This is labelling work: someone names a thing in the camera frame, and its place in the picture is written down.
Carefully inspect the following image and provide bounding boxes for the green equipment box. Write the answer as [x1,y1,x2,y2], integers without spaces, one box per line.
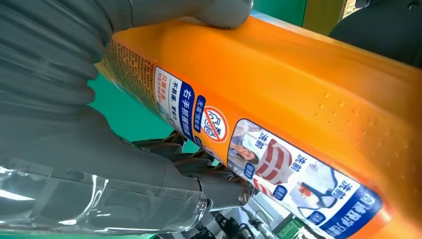
[275,216,306,239]

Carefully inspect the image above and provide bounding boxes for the yellow taped cardboard box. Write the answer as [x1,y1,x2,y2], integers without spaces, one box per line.
[302,0,345,36]

